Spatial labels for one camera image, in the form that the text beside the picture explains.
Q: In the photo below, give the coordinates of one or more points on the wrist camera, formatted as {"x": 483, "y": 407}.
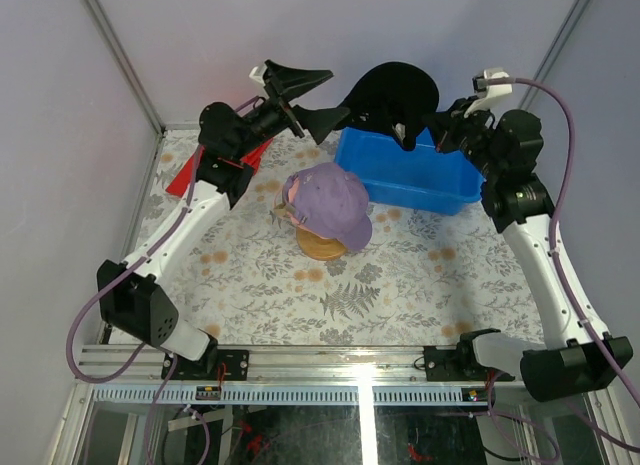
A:
{"x": 490, "y": 86}
{"x": 257, "y": 74}

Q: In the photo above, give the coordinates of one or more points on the black cap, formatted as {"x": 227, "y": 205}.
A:
{"x": 391, "y": 99}

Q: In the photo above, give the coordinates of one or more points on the blue plastic bin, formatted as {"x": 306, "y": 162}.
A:
{"x": 422, "y": 179}

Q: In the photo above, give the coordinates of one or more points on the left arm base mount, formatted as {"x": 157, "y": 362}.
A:
{"x": 217, "y": 364}

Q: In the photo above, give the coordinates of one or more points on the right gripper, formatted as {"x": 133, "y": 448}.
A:
{"x": 447, "y": 125}

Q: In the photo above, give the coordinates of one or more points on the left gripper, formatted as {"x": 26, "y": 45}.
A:
{"x": 287, "y": 82}

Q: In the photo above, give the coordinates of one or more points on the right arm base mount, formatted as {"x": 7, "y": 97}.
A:
{"x": 457, "y": 363}

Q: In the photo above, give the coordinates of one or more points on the purple LA baseball cap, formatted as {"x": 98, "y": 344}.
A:
{"x": 332, "y": 203}

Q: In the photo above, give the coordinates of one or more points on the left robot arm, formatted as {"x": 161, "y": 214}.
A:
{"x": 132, "y": 294}

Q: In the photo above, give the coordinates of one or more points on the wooden hat stand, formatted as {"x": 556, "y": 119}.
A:
{"x": 318, "y": 248}

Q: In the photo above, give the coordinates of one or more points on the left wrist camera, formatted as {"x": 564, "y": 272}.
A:
{"x": 257, "y": 74}

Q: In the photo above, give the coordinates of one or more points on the aluminium front rail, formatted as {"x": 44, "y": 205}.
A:
{"x": 290, "y": 375}

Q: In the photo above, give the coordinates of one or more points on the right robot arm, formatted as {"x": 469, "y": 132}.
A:
{"x": 579, "y": 354}

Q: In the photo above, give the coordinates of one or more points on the red folded cloth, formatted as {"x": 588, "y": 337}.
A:
{"x": 219, "y": 170}

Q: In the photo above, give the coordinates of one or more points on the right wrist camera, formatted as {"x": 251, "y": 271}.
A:
{"x": 490, "y": 86}

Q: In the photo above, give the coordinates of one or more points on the pink baseball cap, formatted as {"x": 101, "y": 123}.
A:
{"x": 288, "y": 185}

